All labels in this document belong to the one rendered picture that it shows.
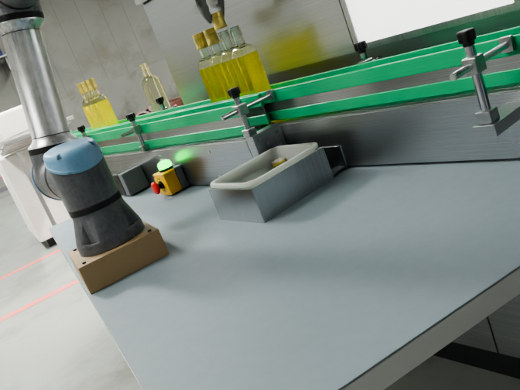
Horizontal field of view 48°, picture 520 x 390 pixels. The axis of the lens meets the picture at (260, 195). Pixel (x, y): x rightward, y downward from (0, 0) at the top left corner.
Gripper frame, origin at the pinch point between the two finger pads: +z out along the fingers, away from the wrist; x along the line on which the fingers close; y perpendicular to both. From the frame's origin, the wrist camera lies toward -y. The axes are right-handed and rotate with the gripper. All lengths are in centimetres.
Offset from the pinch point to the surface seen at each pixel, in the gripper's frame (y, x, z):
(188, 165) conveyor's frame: 17.6, 16.3, 36.6
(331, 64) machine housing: -20.3, -15.4, 22.2
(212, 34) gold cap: 3.9, 0.7, 4.1
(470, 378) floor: -36, -14, 118
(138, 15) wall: 911, -445, -73
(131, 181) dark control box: 49, 23, 39
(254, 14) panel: -0.5, -11.8, 3.1
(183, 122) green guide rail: 13.6, 14.4, 24.1
